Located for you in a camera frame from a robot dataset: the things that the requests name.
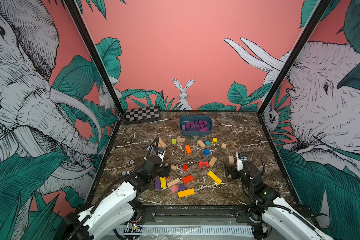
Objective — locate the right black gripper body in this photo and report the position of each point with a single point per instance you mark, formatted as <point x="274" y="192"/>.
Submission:
<point x="235" y="174"/>

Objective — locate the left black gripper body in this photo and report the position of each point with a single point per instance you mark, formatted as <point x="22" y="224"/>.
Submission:
<point x="162" y="172"/>

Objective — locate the purple brick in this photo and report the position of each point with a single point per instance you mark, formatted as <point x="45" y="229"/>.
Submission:
<point x="203" y="126"/>
<point x="157" y="183"/>

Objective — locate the teal plastic storage bin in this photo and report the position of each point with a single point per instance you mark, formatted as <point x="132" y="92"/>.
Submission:
<point x="189" y="125"/>

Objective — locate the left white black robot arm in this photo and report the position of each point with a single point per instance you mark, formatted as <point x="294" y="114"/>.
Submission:
<point x="119" y="207"/>

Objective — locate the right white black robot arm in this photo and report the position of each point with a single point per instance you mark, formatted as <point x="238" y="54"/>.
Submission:
<point x="267" y="206"/>

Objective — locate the upright yellow brick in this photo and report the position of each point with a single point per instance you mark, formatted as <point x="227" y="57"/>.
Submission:
<point x="163" y="183"/>

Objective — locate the natural wood brick far right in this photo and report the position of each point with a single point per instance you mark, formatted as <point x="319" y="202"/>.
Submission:
<point x="231" y="160"/>

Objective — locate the natural wood brick front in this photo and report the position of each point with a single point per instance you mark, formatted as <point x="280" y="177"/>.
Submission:
<point x="173" y="182"/>

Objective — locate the pink brick front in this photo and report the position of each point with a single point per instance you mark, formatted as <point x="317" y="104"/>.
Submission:
<point x="174" y="189"/>

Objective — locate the small red cube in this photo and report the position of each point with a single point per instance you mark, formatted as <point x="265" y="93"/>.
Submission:
<point x="185" y="167"/>

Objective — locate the natural wood brick pair left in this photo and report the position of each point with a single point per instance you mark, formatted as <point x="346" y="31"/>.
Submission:
<point x="161" y="144"/>

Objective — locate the angled yellow brick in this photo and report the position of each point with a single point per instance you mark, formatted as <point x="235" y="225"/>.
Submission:
<point x="214" y="177"/>

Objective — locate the orange red brick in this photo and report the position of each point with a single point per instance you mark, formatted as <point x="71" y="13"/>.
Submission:
<point x="188" y="179"/>

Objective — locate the long yellow brick front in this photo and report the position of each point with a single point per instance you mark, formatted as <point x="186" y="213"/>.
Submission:
<point x="186" y="193"/>

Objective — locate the natural wood brick upright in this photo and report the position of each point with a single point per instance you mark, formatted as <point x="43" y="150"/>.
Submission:
<point x="212" y="162"/>

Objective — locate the red arch brick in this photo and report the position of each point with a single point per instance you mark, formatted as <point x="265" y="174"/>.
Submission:
<point x="203" y="164"/>

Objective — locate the blue cube centre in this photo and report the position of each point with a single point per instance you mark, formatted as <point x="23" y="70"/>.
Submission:
<point x="206" y="152"/>

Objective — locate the natural wood brick centre back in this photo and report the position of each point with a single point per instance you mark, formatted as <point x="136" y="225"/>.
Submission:
<point x="201" y="144"/>

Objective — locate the black white checkerboard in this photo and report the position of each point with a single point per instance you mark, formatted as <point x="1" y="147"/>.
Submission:
<point x="142" y="115"/>

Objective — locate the metal front rail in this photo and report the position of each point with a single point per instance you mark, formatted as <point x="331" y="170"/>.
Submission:
<point x="163" y="230"/>

